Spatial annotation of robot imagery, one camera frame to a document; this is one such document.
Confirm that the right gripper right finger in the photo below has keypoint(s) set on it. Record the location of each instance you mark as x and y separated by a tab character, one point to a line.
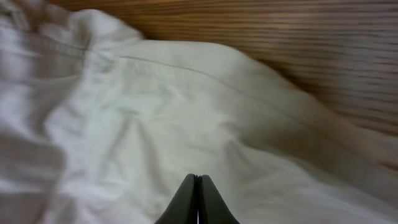
212	209

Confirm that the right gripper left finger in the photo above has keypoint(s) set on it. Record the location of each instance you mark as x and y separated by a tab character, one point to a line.
182	209

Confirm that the beige khaki shorts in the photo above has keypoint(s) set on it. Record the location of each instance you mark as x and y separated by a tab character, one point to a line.
100	125

